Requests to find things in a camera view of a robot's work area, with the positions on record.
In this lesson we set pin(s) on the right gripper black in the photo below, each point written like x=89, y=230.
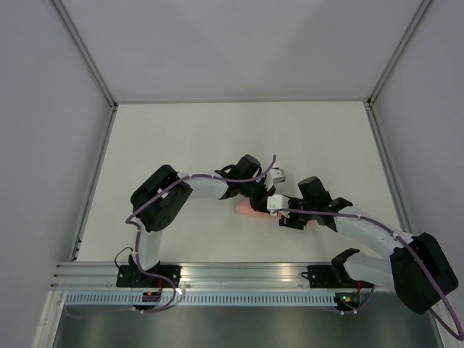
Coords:
x=291, y=222

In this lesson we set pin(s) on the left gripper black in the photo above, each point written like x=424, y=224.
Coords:
x=260, y=205

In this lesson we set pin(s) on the pink cloth napkin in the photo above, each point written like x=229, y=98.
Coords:
x=258, y=209

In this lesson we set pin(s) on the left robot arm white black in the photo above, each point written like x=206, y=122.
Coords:
x=158, y=201

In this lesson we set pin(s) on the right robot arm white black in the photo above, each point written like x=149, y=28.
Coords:
x=414, y=267

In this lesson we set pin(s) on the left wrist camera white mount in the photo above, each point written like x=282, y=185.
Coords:
x=274, y=176

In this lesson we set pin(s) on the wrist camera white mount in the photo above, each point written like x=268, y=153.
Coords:
x=278, y=205
x=274, y=176

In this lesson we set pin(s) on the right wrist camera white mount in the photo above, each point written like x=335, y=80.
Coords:
x=278, y=205

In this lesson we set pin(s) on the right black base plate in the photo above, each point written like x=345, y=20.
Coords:
x=330, y=277

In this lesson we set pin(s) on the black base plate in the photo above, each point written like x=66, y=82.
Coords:
x=330, y=277
x=129, y=276

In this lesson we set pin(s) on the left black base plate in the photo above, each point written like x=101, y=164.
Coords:
x=129, y=276

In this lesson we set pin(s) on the white slotted cable duct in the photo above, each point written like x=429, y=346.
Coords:
x=204, y=298

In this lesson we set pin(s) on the aluminium front rail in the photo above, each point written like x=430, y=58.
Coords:
x=206, y=276

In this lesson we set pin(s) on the right aluminium frame post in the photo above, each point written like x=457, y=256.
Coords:
x=407, y=36

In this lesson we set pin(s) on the aluminium frame post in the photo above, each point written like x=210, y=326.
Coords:
x=407, y=36
x=81, y=47

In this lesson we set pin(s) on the left aluminium frame post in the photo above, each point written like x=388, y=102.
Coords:
x=81, y=47

